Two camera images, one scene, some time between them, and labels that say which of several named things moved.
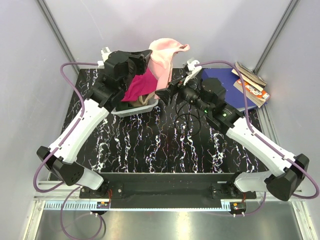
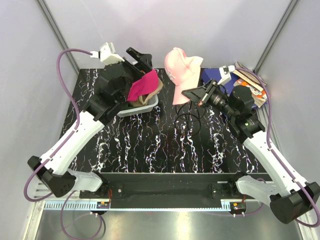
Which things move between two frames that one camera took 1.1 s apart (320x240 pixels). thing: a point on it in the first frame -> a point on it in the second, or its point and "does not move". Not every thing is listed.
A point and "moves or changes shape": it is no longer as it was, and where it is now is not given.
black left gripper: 144,55 does not move
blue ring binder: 234,97 does not move
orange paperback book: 258,97 does not move
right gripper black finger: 165,94 -> 196,94
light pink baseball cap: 163,51 moves or changes shape
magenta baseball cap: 140,85 does not move
